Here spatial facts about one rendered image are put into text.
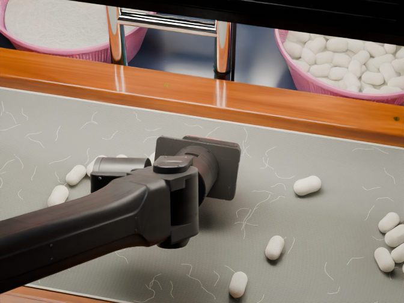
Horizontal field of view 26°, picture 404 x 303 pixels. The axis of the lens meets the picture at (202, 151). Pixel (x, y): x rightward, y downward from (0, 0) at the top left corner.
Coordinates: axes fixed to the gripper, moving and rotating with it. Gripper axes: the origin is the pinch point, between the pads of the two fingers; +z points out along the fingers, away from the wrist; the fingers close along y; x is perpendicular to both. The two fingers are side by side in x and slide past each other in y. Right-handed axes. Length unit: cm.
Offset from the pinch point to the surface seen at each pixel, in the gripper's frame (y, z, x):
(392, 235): -24.5, -6.4, 5.0
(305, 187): -13.3, -2.2, 1.8
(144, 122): 9.7, 5.1, -1.9
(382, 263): -23.6, -9.1, 7.8
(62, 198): 16.4, -7.9, 6.7
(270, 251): -10.4, -10.1, 8.4
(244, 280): -8.0, -13.5, 11.3
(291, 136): -10.4, 6.3, -2.9
